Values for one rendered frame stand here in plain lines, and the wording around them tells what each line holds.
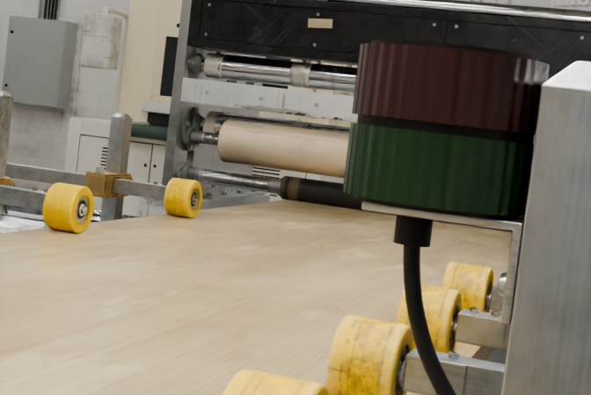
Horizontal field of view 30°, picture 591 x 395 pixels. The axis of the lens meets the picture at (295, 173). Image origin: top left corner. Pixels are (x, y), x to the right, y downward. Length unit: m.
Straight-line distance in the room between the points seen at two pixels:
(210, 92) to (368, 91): 2.80
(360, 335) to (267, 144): 2.19
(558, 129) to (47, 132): 10.40
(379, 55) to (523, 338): 0.09
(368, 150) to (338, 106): 2.67
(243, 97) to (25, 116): 7.82
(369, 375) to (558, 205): 0.57
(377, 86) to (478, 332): 0.83
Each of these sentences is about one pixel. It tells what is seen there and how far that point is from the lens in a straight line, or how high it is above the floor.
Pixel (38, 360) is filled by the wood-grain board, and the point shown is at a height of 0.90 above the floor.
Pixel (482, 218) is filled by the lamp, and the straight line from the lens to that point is 0.34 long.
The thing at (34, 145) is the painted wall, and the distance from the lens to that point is 10.77.
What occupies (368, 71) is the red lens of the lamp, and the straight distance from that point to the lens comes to 0.34.
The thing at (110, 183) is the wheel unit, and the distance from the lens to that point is 2.38.
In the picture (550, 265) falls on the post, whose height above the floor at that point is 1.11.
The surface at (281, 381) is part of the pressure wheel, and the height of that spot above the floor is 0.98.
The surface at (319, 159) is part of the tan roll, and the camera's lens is 3.02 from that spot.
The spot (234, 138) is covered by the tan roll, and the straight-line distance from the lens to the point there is 3.10.
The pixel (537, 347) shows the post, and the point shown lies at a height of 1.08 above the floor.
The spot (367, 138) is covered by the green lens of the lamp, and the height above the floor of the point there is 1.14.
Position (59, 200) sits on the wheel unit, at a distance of 1.88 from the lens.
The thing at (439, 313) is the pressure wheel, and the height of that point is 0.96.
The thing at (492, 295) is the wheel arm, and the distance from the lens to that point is 1.39.
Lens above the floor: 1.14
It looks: 3 degrees down
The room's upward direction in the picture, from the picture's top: 7 degrees clockwise
